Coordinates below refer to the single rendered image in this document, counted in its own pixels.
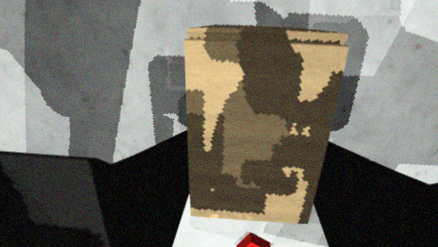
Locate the small red block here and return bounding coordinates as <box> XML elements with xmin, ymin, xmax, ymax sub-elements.
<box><xmin>237</xmin><ymin>233</ymin><xmax>271</xmax><ymax>247</ymax></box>

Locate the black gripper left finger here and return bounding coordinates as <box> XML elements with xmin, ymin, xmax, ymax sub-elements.
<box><xmin>0</xmin><ymin>130</ymin><xmax>189</xmax><ymax>247</ymax></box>

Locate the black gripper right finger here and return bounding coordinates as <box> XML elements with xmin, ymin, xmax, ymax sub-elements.
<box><xmin>314</xmin><ymin>142</ymin><xmax>438</xmax><ymax>247</ymax></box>

